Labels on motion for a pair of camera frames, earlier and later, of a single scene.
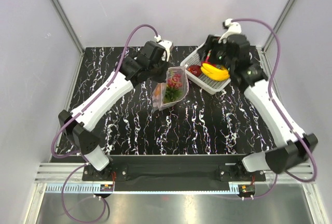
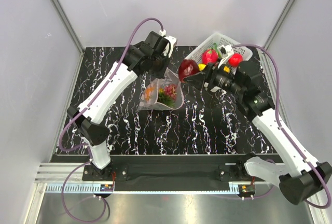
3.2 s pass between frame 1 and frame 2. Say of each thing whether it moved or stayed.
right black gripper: moved
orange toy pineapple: moved
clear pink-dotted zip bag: moved
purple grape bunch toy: moved
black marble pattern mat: stayed
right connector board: stayed
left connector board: stayed
